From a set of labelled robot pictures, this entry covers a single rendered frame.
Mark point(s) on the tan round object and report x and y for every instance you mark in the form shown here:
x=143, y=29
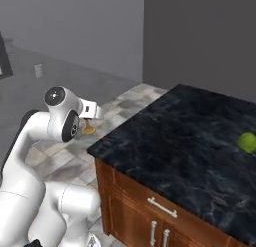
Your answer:
x=88, y=129

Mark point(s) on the green round fruit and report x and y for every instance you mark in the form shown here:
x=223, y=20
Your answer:
x=247, y=142

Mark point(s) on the wooden cabinet door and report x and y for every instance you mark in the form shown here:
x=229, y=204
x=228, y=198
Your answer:
x=130, y=224
x=178, y=240

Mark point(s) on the grey wall socket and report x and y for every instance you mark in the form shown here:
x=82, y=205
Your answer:
x=39, y=70

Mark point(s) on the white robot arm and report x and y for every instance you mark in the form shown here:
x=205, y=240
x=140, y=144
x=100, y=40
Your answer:
x=20, y=191

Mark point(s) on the dark wall frame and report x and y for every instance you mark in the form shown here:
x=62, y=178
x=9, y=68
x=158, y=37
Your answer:
x=4, y=59

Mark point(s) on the wooden island cabinet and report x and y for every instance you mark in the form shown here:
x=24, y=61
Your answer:
x=104, y=191

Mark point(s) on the wooden drawer front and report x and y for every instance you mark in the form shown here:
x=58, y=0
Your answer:
x=133, y=191

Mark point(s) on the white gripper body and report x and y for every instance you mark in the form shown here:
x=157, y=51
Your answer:
x=97, y=112

